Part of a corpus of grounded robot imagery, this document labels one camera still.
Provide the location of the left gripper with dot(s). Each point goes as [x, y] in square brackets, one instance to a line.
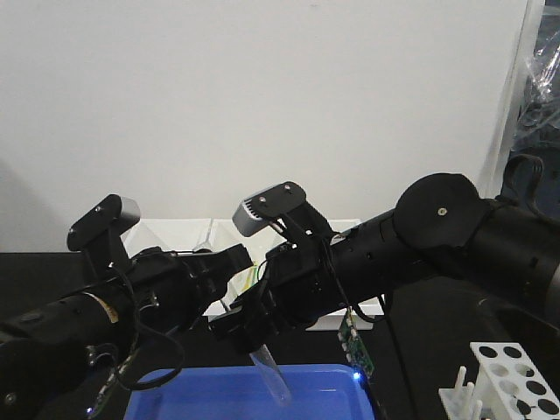
[168, 290]

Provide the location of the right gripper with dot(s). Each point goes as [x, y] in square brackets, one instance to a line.
[298, 287]

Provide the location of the clear glass test tube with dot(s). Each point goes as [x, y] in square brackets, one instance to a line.
[271, 375]

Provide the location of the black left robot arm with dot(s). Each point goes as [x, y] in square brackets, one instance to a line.
[53, 349]

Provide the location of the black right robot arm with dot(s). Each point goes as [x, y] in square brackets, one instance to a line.
[439, 227]

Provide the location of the white test tube rack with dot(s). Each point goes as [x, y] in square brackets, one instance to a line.
[508, 386]

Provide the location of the blue pegboard drying rack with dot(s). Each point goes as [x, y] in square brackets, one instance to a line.
[541, 13]

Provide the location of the plastic bag of tubes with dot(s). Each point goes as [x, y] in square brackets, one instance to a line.
[538, 121]

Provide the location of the left white storage bin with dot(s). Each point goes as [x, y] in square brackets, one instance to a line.
[168, 234]

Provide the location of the white storage bin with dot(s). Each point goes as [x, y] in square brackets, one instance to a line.
[371, 308]
[222, 235]
[168, 234]

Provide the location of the middle white storage bin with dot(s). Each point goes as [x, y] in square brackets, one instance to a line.
[222, 235]

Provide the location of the right white storage bin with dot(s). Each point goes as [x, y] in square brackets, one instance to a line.
[371, 308]

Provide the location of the blue plastic tray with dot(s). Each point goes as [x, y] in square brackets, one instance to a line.
[319, 391]

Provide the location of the green circuit board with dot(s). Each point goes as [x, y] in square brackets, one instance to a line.
[353, 346]

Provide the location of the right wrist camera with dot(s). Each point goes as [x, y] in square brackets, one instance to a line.
[283, 207]

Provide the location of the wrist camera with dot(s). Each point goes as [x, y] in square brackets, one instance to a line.
[283, 207]
[98, 233]

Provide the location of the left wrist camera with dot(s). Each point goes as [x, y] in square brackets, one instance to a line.
[98, 233]

